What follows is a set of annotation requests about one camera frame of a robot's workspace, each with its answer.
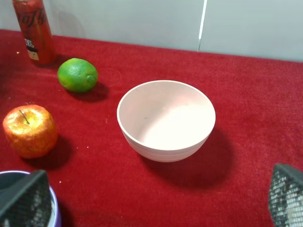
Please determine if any red soda can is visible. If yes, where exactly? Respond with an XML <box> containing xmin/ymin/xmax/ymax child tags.
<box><xmin>12</xmin><ymin>0</ymin><xmax>56</xmax><ymax>65</ymax></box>

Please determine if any pink bowl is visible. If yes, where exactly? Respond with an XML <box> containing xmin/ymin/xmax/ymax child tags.
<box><xmin>116</xmin><ymin>80</ymin><xmax>216</xmax><ymax>162</ymax></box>

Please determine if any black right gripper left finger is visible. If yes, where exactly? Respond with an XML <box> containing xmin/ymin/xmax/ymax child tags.
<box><xmin>0</xmin><ymin>169</ymin><xmax>52</xmax><ymax>227</ymax></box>

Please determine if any red yellow apple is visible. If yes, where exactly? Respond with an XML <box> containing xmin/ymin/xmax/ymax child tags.
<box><xmin>2</xmin><ymin>105</ymin><xmax>58</xmax><ymax>159</ymax></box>

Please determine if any green lime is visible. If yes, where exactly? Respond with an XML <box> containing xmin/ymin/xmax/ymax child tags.
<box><xmin>57</xmin><ymin>58</ymin><xmax>98</xmax><ymax>93</ymax></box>

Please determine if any red tablecloth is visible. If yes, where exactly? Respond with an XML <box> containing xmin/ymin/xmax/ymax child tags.
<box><xmin>0</xmin><ymin>30</ymin><xmax>303</xmax><ymax>227</ymax></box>

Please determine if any purple toy pan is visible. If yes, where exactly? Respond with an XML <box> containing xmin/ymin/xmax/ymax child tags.
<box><xmin>0</xmin><ymin>170</ymin><xmax>62</xmax><ymax>227</ymax></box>

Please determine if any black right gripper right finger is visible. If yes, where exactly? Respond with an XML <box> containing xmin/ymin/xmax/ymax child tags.
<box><xmin>268</xmin><ymin>164</ymin><xmax>303</xmax><ymax>227</ymax></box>

